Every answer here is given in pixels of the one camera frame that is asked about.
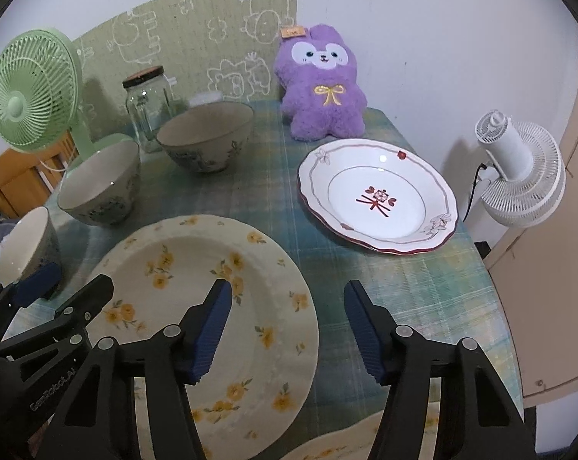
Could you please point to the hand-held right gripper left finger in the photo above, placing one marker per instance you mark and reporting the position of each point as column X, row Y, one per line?
column 212, row 330

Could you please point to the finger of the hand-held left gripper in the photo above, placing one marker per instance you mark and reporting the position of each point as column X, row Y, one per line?
column 39, row 280
column 94, row 292

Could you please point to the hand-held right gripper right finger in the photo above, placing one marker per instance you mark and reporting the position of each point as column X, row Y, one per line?
column 365, row 330

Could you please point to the floral patterned ceramic bowl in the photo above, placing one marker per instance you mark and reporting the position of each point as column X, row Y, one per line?
column 25, row 244
column 97, row 177
column 207, row 129

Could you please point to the cream yellow flower plate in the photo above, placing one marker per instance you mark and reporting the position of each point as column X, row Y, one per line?
column 183, row 258
column 327, row 445

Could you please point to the white red-rimmed plate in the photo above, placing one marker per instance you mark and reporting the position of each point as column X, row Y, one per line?
column 380, row 187

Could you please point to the green desk fan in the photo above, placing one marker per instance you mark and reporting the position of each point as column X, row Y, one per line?
column 30, row 91

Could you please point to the beige door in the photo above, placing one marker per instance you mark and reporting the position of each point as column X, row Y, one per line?
column 557, row 297

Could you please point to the glass jar with lid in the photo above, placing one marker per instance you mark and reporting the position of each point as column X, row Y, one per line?
column 150, row 105

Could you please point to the cotton swab container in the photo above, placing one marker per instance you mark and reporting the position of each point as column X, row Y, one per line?
column 205, row 99

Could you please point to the white standing fan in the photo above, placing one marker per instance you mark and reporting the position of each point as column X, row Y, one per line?
column 514, row 153

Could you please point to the purple plush bunny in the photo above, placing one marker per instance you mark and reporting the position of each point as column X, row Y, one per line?
column 322, row 100

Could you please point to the green cartoon wall mat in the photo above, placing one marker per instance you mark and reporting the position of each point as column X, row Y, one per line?
column 193, row 33

